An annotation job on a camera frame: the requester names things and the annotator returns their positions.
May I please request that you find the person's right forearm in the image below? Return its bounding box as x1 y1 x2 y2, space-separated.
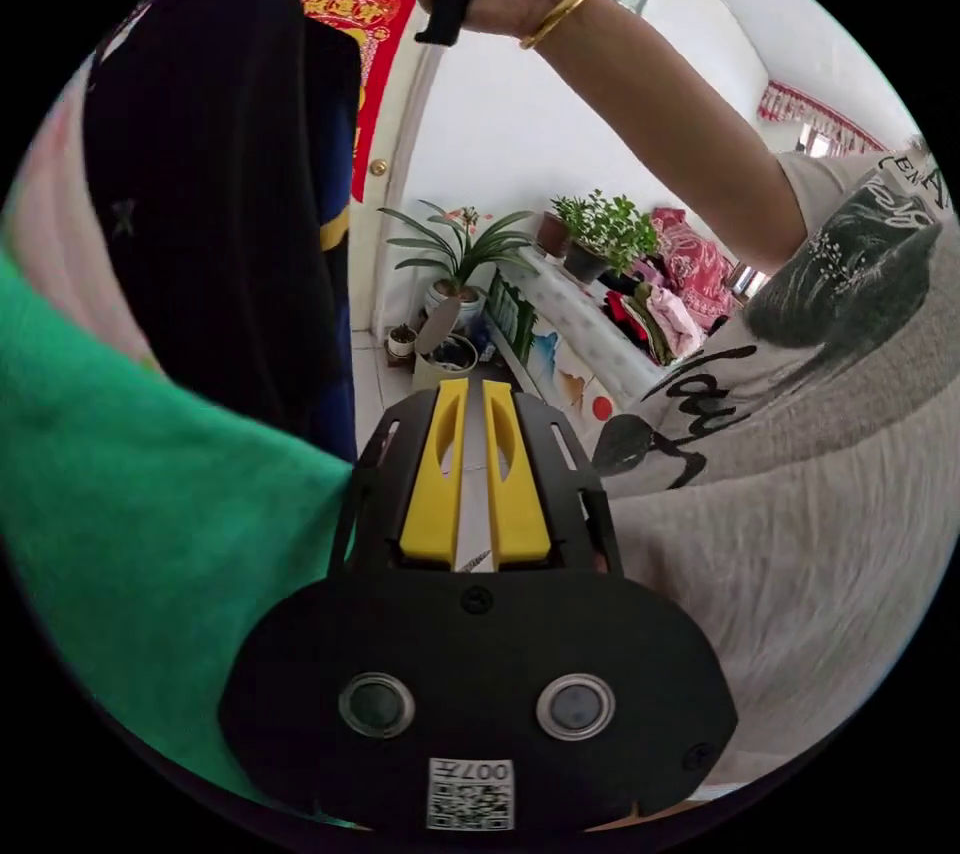
521 0 820 258

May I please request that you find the leafy plant in brown pot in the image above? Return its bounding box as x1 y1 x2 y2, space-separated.
535 193 579 260

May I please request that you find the bin with swing lid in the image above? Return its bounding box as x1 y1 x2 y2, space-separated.
410 297 481 395

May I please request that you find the small plant in white pot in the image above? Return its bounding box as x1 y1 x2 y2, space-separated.
385 322 420 369

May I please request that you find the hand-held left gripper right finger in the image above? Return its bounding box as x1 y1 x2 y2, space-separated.
482 379 554 565

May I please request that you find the bed with green sheet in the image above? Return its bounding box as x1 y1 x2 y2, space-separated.
0 250 357 807

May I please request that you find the red fringed curtain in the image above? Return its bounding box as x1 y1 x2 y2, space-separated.
758 79 890 156

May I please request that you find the large plant in white pot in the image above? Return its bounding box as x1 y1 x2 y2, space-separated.
377 199 543 339

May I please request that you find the person's body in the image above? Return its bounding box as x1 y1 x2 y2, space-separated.
590 132 960 803

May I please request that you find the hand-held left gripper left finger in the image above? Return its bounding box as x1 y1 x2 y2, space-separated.
398 379 471 564

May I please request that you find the navy blue long sleeve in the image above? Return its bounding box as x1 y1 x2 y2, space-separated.
80 0 364 467

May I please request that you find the pile of clothes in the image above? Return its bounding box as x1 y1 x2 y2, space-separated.
598 267 710 369

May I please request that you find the red patterned quilt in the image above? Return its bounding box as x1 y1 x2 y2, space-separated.
646 205 742 339

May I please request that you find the leafy plant in black pot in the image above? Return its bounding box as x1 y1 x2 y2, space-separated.
559 189 663 287

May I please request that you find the red wall hanging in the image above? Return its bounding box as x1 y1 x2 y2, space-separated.
298 0 420 204

